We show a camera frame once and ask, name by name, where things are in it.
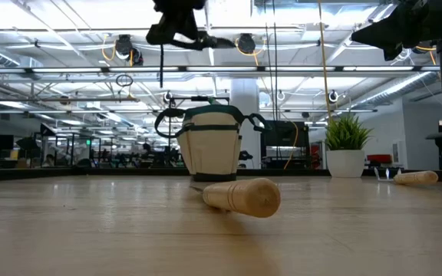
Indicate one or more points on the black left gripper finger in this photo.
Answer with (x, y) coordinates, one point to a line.
(209, 43)

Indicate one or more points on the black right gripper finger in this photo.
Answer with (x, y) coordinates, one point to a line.
(386, 30)
(393, 53)

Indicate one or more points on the green white spray bottle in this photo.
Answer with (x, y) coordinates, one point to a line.
(212, 101)

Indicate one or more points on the cream green canvas gardening bag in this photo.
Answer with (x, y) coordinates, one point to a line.
(209, 149)

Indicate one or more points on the long ceiling light strip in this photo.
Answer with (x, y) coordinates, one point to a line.
(221, 69)

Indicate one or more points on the white building column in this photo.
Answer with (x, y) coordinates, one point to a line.
(246, 92)

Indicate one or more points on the red seat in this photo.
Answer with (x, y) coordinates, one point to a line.
(379, 159)

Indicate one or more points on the artificial plant in white pot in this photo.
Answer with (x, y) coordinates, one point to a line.
(345, 163)

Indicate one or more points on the background robot workstation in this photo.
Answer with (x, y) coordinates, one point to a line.
(60, 153)

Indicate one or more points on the black aluminium table frame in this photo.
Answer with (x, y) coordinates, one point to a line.
(52, 174)

